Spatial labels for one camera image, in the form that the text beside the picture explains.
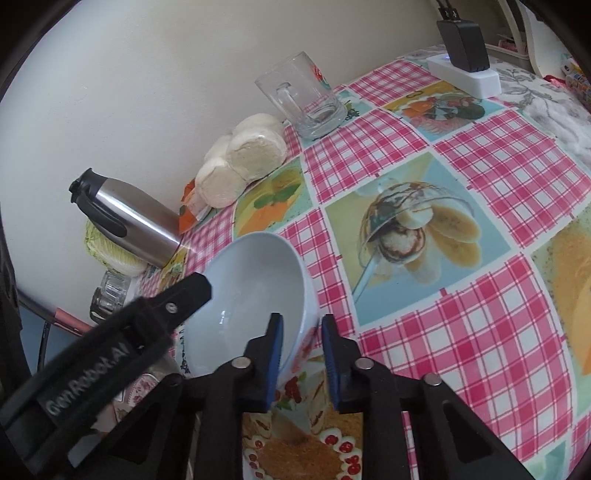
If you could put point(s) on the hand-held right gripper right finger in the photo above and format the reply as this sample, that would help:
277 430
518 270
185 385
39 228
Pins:
330 360

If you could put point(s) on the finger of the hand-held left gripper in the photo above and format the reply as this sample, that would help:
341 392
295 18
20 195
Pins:
184 295

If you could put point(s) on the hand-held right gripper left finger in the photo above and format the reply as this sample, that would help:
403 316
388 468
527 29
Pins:
276 350

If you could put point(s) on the pink floral round plate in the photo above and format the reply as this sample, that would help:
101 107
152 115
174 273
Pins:
138 385

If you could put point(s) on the red floral white bowl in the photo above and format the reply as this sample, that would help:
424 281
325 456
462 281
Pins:
249 286

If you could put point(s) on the pink board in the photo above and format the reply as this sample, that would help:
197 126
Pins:
74 323

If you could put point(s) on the blue cabinet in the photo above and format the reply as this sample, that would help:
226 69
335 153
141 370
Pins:
32 332

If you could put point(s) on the orange snack packet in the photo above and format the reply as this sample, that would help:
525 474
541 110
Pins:
189 217

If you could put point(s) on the napa cabbage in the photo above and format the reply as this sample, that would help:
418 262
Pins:
106 254

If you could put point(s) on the stainless steel thermos jug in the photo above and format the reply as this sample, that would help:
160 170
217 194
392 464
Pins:
134 212

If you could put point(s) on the bag of steamed buns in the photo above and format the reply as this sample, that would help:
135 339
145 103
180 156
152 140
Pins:
249 152

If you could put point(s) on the clear glass mug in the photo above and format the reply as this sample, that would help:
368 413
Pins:
314 106

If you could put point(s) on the white power strip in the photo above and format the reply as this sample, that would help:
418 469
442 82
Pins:
475 83

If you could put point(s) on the black charger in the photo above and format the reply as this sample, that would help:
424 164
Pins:
461 44

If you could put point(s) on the colourful snack roll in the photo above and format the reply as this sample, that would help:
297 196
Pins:
577 76

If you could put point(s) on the white cutout plastic panel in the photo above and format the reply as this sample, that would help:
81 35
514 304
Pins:
535 41

